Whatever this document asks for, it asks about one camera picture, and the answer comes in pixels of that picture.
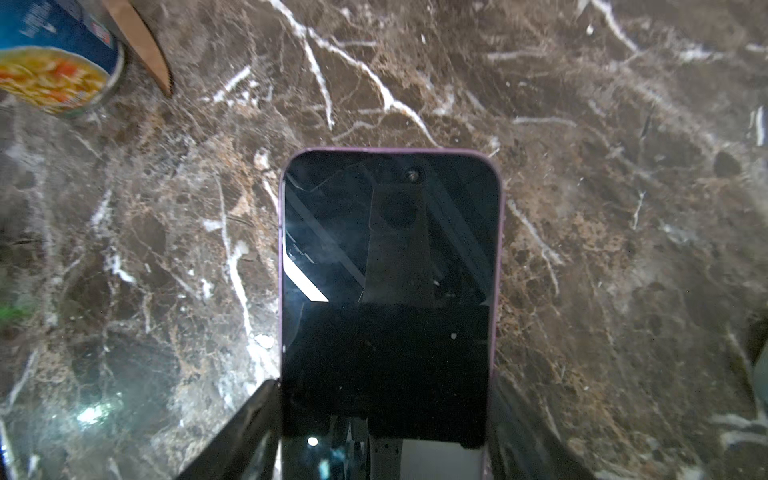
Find black phone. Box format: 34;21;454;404
280;148;503;479

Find blue drink can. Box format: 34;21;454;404
1;0;126;116

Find brown wooden stick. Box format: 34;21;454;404
102;0;173;97

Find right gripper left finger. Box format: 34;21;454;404
177;379;282;480

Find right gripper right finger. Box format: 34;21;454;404
487;375;595;480

